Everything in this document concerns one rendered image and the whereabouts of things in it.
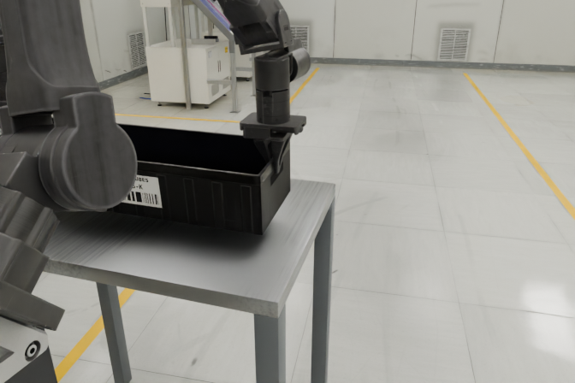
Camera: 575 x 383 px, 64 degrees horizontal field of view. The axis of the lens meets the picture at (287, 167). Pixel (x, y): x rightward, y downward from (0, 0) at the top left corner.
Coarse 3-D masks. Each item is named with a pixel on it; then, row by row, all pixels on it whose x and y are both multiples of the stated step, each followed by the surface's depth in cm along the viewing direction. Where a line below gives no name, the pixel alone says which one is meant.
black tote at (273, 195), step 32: (128, 128) 98; (160, 128) 96; (160, 160) 99; (192, 160) 97; (224, 160) 94; (256, 160) 92; (288, 160) 90; (160, 192) 81; (192, 192) 79; (224, 192) 77; (256, 192) 75; (288, 192) 92; (192, 224) 82; (224, 224) 80; (256, 224) 78
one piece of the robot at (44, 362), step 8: (40, 328) 53; (48, 352) 54; (40, 360) 53; (48, 360) 55; (24, 368) 51; (32, 368) 52; (40, 368) 54; (48, 368) 55; (16, 376) 50; (24, 376) 51; (32, 376) 52; (40, 376) 54; (48, 376) 55
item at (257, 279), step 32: (320, 192) 103; (64, 224) 90; (96, 224) 90; (128, 224) 90; (160, 224) 90; (288, 224) 90; (320, 224) 94; (64, 256) 79; (96, 256) 79; (128, 256) 79; (160, 256) 79; (192, 256) 79; (224, 256) 79; (256, 256) 79; (288, 256) 79; (320, 256) 112; (128, 288) 76; (160, 288) 74; (192, 288) 72; (224, 288) 71; (256, 288) 71; (288, 288) 73; (320, 288) 115; (256, 320) 70; (320, 320) 119; (256, 352) 73; (320, 352) 123
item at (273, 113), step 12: (264, 96) 75; (276, 96) 74; (288, 96) 76; (264, 108) 75; (276, 108) 75; (288, 108) 77; (252, 120) 78; (264, 120) 76; (276, 120) 76; (288, 120) 77; (300, 120) 78; (288, 132) 76
